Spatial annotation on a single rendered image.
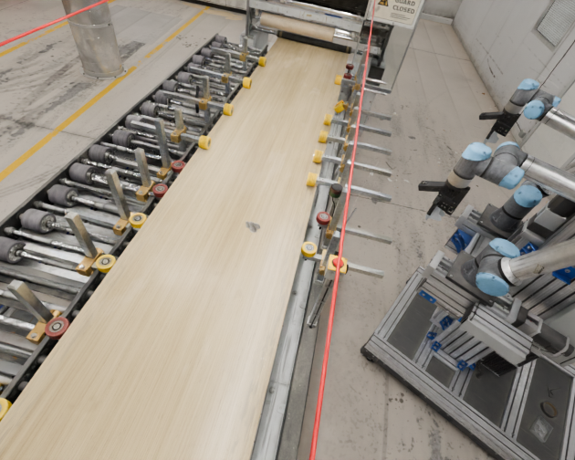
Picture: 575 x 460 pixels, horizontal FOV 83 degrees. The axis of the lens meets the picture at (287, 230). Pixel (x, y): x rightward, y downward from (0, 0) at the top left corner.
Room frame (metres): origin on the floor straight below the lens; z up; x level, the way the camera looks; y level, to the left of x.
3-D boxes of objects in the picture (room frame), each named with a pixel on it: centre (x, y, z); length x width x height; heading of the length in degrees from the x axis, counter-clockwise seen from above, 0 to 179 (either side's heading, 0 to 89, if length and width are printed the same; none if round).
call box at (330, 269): (0.76, -0.21, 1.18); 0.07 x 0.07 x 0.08; 87
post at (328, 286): (0.75, -0.21, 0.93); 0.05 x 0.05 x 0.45; 87
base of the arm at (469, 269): (1.00, -0.92, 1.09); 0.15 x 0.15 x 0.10
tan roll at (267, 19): (3.90, 0.14, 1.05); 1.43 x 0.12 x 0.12; 87
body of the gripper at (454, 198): (1.00, -0.58, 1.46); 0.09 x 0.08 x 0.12; 59
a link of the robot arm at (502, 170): (0.98, -0.67, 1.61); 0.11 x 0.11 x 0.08; 66
